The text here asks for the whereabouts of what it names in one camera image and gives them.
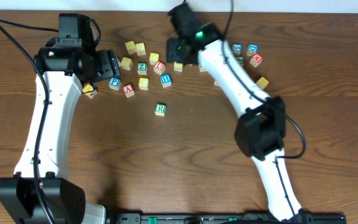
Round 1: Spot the yellow O letter block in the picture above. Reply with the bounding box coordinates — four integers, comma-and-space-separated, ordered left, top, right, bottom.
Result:
149, 52, 159, 65

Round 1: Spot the green R letter block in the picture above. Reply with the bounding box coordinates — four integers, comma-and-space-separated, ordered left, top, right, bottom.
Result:
155, 103, 167, 116

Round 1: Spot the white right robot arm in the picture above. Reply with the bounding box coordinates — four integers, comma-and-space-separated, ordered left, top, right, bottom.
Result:
167, 2, 306, 223

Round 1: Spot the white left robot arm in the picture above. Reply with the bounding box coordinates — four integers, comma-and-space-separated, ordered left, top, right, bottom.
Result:
0, 13, 121, 224

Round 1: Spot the yellow block far left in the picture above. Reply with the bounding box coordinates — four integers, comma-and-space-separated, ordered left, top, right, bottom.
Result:
82, 83, 98, 99

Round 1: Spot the green block behind left gripper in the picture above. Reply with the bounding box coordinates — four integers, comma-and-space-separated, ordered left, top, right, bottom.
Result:
116, 56, 122, 67

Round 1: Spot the red U letter block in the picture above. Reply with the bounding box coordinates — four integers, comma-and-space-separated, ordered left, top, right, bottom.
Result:
154, 60, 166, 75

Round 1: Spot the blue S letter block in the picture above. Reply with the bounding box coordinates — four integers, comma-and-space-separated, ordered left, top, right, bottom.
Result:
231, 43, 242, 56

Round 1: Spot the blue H letter block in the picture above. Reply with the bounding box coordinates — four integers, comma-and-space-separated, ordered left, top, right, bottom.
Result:
160, 73, 172, 88

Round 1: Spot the blue P letter block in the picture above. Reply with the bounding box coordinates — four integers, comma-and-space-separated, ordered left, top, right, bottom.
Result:
108, 78, 121, 91

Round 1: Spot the yellow S letter block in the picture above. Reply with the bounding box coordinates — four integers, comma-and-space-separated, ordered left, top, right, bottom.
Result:
135, 42, 146, 56

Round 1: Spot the green J letter block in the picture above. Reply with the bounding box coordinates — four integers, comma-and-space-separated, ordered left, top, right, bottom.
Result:
236, 57, 244, 66

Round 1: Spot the yellow block beside gripper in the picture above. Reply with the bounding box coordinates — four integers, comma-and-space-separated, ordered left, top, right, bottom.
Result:
121, 57, 133, 70

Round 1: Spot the yellow block top left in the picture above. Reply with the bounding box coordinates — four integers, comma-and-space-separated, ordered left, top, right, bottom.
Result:
125, 40, 136, 54

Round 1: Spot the green Z letter block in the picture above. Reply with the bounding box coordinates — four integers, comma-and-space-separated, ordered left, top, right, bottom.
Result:
137, 62, 147, 75

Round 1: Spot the blue D block right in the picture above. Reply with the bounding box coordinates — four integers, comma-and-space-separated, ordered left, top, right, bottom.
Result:
246, 44, 259, 57

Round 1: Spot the red A letter block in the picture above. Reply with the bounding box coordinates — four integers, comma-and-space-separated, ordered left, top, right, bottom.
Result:
122, 83, 135, 98

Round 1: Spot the yellow C letter block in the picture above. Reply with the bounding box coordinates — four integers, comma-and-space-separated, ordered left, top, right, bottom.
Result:
139, 77, 149, 90

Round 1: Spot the red M letter block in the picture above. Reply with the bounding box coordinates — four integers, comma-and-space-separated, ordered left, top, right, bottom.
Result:
249, 53, 264, 68

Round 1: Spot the yellow block far right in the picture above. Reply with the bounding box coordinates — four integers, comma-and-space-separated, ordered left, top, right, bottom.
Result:
256, 77, 269, 90

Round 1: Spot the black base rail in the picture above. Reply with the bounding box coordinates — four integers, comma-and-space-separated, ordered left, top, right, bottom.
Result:
105, 212, 347, 224

